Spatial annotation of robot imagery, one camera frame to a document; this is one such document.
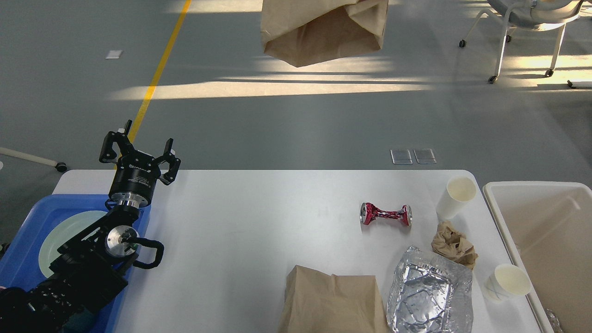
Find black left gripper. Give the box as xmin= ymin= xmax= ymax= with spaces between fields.
xmin=99 ymin=119 xmax=181 ymax=207

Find pale green plate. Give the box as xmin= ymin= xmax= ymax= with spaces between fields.
xmin=38 ymin=210 xmax=106 ymax=278

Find dark green mug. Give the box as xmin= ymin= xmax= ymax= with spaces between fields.
xmin=60 ymin=308 xmax=99 ymax=333

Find brown paper bag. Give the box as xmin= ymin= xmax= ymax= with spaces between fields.
xmin=277 ymin=265 xmax=390 ymax=333
xmin=260 ymin=0 xmax=389 ymax=68

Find small white paper cup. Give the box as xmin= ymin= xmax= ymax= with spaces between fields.
xmin=482 ymin=264 xmax=533 ymax=303

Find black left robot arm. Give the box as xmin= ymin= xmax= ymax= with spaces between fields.
xmin=1 ymin=120 xmax=181 ymax=333

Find white chair at left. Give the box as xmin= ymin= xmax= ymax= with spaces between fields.
xmin=0 ymin=147 xmax=68 ymax=173

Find blue plastic tray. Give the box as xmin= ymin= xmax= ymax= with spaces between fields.
xmin=0 ymin=194 xmax=152 ymax=333

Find red candy wrapper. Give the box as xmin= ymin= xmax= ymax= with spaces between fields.
xmin=359 ymin=202 xmax=413 ymax=226

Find metal floor socket plates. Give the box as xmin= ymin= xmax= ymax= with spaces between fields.
xmin=390 ymin=149 xmax=437 ymax=165

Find crumpled brown paper ball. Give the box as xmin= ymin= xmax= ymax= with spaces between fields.
xmin=431 ymin=221 xmax=479 ymax=270

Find white plastic bin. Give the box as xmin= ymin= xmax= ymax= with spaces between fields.
xmin=483 ymin=181 xmax=592 ymax=333

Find white chair on casters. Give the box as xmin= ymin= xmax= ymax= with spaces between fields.
xmin=458 ymin=0 xmax=584 ymax=84

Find crumpled foil in bin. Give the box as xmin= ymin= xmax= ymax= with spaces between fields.
xmin=545 ymin=308 xmax=564 ymax=333

